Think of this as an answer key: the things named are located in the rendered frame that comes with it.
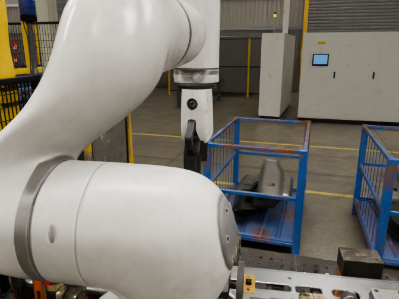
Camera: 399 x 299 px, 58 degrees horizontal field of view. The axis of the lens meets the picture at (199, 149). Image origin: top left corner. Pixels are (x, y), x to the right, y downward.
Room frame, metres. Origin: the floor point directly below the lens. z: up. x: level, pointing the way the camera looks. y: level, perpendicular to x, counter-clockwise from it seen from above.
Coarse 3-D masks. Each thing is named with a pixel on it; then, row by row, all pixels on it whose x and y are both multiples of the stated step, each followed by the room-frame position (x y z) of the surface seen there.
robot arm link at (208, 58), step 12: (192, 0) 0.64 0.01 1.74; (204, 0) 0.64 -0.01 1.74; (216, 0) 0.66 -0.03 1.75; (204, 12) 0.64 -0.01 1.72; (216, 12) 0.66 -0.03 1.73; (216, 24) 0.66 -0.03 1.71; (216, 36) 0.66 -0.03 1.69; (204, 48) 0.65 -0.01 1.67; (216, 48) 0.66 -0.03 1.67; (192, 60) 0.64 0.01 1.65; (204, 60) 0.64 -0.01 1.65; (216, 60) 0.66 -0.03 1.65
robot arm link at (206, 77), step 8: (176, 72) 0.66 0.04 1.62; (184, 72) 0.65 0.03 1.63; (192, 72) 0.65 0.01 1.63; (200, 72) 0.64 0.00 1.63; (208, 72) 0.65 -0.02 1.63; (216, 72) 0.66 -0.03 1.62; (176, 80) 0.66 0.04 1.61; (184, 80) 0.65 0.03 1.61; (192, 80) 0.65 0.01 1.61; (200, 80) 0.64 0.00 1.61; (208, 80) 0.65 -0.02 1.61; (216, 80) 0.66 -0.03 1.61
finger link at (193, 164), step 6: (186, 150) 0.61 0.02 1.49; (192, 150) 0.61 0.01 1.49; (186, 156) 0.64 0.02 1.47; (192, 156) 0.63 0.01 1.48; (186, 162) 0.64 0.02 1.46; (192, 162) 0.63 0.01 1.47; (198, 162) 0.63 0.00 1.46; (186, 168) 0.64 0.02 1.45; (192, 168) 0.63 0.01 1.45; (198, 168) 0.63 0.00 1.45
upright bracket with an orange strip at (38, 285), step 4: (32, 280) 0.85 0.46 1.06; (36, 284) 0.85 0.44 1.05; (40, 284) 0.84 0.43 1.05; (36, 288) 0.85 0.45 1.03; (40, 288) 0.85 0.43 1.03; (44, 288) 0.85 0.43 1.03; (36, 292) 0.85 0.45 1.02; (40, 292) 0.85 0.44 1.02; (44, 292) 0.85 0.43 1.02; (36, 296) 0.85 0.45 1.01; (40, 296) 0.85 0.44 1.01; (44, 296) 0.85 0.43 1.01
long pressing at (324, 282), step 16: (256, 272) 0.97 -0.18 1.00; (272, 272) 0.97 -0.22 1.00; (288, 272) 0.97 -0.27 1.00; (304, 272) 0.97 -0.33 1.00; (96, 288) 0.89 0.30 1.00; (256, 288) 0.89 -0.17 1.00; (320, 288) 0.89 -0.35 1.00; (336, 288) 0.89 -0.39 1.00; (352, 288) 0.89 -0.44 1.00; (368, 288) 0.89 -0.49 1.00; (384, 288) 0.89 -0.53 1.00
